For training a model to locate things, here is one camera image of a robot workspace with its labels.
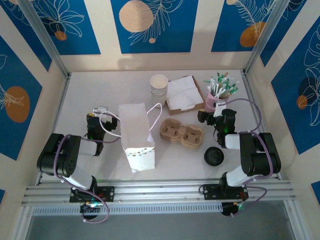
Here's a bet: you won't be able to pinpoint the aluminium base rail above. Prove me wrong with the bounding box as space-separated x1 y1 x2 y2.
21 178 297 207

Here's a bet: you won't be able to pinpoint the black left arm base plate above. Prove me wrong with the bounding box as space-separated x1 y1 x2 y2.
69 186 116 203

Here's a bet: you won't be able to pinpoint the aluminium table side rail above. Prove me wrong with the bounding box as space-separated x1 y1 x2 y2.
36 74 72 186
241 71 282 180

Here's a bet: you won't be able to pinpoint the aluminium frame post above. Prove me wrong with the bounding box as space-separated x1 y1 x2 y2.
243 0 298 76
18 0 71 78

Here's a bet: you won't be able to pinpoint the pink holder cup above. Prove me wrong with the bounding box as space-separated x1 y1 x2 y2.
204 91 229 113

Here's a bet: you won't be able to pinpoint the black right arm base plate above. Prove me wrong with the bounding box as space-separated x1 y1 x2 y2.
201 183 250 201

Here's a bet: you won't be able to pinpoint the brown cardboard cup carrier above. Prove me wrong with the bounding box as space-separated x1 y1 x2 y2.
159 118 205 150

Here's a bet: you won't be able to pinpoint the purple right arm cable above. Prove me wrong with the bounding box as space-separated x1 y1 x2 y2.
226 97 274 217

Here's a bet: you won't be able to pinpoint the grey slotted cable duct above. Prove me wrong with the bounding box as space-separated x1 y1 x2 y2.
31 202 223 217

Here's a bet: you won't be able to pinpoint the white paper bag rope handles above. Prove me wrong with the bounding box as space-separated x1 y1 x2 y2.
99 101 164 173

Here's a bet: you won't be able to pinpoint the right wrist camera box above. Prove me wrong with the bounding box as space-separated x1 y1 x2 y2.
213 101 227 118

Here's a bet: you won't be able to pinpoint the brown cardboard napkin tray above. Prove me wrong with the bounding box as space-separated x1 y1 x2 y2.
164 75 206 116

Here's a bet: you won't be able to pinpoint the white paper napkin stack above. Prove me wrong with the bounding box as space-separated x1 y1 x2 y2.
166 75 205 111

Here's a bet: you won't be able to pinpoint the black plastic cup lid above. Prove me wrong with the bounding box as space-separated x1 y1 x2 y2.
203 146 225 167

